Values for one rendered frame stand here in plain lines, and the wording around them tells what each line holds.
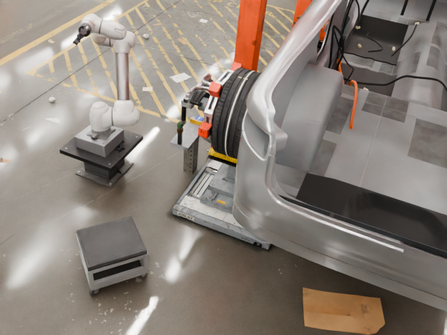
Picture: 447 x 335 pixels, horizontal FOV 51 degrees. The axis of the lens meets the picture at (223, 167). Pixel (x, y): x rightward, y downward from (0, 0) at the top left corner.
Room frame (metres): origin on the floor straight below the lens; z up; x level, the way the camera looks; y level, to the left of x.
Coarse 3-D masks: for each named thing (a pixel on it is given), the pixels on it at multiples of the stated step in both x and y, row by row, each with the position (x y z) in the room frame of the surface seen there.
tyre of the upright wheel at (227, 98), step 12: (240, 72) 2.96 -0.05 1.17; (252, 72) 2.97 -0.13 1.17; (228, 84) 2.81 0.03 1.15; (240, 84) 2.82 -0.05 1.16; (252, 84) 2.82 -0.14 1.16; (228, 96) 2.73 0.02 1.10; (240, 96) 2.73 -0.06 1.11; (216, 108) 2.69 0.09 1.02; (228, 108) 2.68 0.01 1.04; (240, 108) 2.66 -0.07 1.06; (216, 120) 2.65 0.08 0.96; (240, 120) 2.61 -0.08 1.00; (216, 132) 2.63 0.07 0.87; (228, 132) 2.60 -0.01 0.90; (240, 132) 2.58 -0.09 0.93; (216, 144) 2.64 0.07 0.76; (228, 144) 2.61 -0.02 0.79
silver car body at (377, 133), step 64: (320, 0) 2.72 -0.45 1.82; (384, 0) 4.97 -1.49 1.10; (320, 64) 3.66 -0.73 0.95; (384, 64) 4.10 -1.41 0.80; (256, 128) 1.93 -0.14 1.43; (320, 128) 2.37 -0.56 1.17; (384, 128) 2.64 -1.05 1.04; (256, 192) 1.74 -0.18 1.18; (320, 192) 2.08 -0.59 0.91; (384, 192) 2.15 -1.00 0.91; (320, 256) 1.62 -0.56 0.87; (384, 256) 1.46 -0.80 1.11
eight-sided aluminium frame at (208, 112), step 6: (228, 72) 3.05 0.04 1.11; (222, 78) 2.96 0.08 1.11; (222, 84) 2.86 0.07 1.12; (210, 96) 2.80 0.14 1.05; (210, 102) 2.78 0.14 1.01; (216, 102) 2.77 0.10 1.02; (204, 114) 2.72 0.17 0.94; (210, 114) 2.71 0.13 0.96; (204, 120) 2.72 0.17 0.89; (210, 120) 2.71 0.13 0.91; (204, 138) 2.73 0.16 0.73; (210, 138) 2.71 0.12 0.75
